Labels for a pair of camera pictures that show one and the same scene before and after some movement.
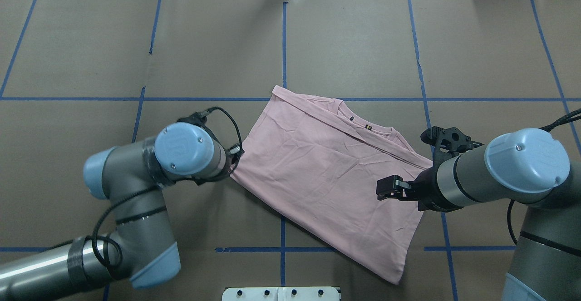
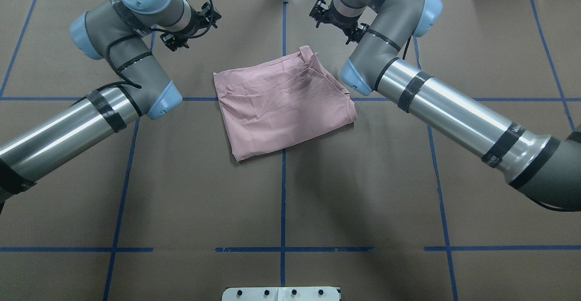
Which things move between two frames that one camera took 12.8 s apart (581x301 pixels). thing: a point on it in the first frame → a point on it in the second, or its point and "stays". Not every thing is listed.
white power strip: x=306 y=293 stays
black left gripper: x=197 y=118 → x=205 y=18
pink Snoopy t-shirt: x=315 y=163 → x=267 y=105
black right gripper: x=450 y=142 → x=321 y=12
